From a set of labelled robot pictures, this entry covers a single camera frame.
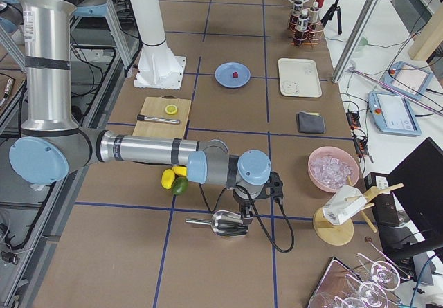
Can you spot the lemon half slice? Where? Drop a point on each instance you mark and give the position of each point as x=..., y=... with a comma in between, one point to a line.
x=171, y=109

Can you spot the black tripod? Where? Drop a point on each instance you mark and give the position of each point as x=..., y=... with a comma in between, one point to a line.
x=334, y=9

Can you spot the cream bear tray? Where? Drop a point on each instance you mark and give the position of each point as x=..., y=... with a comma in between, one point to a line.
x=299, y=78

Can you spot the pink bowl of ice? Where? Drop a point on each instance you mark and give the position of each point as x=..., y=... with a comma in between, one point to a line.
x=330, y=168

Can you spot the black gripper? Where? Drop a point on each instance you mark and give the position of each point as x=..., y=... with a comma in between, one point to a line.
x=242, y=203

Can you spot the yellow lemon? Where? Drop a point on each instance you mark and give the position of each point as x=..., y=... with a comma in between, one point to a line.
x=167, y=178
x=180, y=170

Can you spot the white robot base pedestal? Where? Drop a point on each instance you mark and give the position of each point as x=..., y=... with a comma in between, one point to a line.
x=158, y=67

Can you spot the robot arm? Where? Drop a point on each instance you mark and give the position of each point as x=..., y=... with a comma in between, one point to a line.
x=53, y=145

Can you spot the wooden cutting board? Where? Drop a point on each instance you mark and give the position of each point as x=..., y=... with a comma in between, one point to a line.
x=155, y=106

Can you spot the teach pendant tablet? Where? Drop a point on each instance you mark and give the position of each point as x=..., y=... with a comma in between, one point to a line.
x=393, y=114
x=408, y=79

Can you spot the wine glass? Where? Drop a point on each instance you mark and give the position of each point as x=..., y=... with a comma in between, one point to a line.
x=380, y=272

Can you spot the black monitor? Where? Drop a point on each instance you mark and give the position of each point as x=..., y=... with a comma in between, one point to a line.
x=421, y=198

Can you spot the wooden cup stand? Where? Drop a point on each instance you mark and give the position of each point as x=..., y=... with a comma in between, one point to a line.
x=333, y=222

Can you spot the tea bottle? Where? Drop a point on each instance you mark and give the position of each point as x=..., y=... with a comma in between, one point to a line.
x=313, y=13
x=297, y=9
x=303, y=20

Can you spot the steel knife sharpener rod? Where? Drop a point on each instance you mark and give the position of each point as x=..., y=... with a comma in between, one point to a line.
x=141, y=117

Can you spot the green lime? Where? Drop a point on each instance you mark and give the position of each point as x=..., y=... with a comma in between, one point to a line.
x=179, y=186

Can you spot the metal ice scoop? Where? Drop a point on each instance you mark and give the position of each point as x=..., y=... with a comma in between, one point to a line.
x=223, y=223

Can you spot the copper wire bottle rack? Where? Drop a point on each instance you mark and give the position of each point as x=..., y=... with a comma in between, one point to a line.
x=311, y=37

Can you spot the grey folded cloth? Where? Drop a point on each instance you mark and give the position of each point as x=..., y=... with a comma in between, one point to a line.
x=310, y=123

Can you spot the blue plate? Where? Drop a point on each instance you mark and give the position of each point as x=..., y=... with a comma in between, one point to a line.
x=223, y=75

